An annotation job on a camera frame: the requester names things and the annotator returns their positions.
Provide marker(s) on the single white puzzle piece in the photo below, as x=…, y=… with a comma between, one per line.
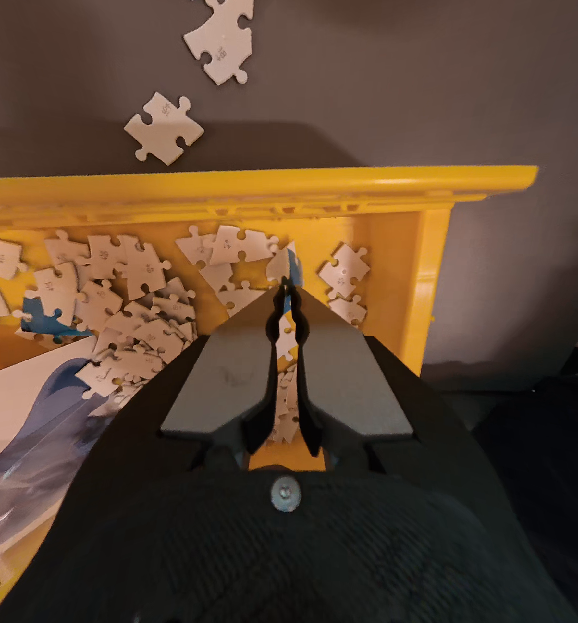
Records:
x=280, y=265
x=220, y=39
x=164, y=129

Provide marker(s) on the pile of puzzle pieces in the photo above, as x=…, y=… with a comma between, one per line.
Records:
x=138, y=301

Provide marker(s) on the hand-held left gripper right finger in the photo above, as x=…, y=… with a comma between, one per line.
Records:
x=352, y=379

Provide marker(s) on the clear bag of blue parts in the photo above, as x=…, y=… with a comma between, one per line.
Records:
x=35, y=462

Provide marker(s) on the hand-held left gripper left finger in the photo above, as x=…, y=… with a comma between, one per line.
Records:
x=225, y=379

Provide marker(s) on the white paper sheet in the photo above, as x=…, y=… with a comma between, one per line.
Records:
x=11, y=384

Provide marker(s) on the yellow plastic bin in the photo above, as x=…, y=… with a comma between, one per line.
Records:
x=318, y=190

